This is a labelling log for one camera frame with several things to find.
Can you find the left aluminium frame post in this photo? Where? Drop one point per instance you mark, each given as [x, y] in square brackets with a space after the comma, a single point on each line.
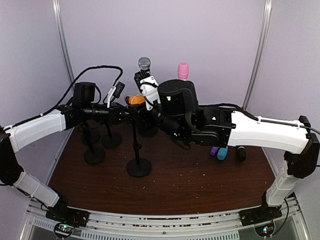
[56, 4]

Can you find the black microphone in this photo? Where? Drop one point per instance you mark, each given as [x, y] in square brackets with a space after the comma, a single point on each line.
[241, 153]

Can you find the silver rhinestone microphone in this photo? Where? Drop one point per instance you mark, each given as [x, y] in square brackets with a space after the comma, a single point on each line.
[144, 64]

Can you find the purple microphone's black stand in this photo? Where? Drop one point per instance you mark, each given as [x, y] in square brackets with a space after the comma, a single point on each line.
[89, 133]

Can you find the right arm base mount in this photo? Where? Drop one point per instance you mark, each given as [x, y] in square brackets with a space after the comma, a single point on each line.
[262, 219]

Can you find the aluminium frame post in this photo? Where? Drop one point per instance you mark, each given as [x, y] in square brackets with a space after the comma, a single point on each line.
[56, 4]
[264, 30]

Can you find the right aluminium frame post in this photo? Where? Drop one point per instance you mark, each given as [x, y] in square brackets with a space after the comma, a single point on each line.
[264, 30]

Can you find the pink microphone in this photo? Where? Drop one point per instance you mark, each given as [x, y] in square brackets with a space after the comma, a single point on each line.
[183, 71]

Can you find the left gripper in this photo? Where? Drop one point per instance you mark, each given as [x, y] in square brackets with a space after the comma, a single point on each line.
[114, 112]

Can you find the purple microphone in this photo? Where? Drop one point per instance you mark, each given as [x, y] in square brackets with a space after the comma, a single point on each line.
[214, 150]

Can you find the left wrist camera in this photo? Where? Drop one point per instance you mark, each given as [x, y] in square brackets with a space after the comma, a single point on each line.
[113, 94]

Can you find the rhinestone microphone's black stand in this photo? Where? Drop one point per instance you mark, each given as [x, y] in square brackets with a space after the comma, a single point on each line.
[147, 131]

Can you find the blue microphone's black stand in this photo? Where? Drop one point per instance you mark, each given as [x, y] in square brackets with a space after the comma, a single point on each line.
[111, 139]

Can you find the orange microphone's black stand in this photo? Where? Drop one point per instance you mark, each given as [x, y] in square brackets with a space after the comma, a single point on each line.
[137, 167]

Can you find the blue microphone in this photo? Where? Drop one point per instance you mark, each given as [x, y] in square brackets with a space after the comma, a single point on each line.
[222, 153]

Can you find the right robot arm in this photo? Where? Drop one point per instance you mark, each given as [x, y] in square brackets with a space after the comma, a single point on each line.
[174, 107]

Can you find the front aluminium rail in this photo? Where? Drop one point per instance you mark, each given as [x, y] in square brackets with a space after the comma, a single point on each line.
[223, 225]

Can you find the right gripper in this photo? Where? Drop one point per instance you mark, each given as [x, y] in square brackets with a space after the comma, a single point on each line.
[141, 121]

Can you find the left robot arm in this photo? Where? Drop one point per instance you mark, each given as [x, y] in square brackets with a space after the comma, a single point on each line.
[59, 119]

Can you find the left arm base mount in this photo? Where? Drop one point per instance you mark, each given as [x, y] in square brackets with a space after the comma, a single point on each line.
[66, 225]

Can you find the orange microphone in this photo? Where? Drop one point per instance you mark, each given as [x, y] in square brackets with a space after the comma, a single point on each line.
[134, 99]

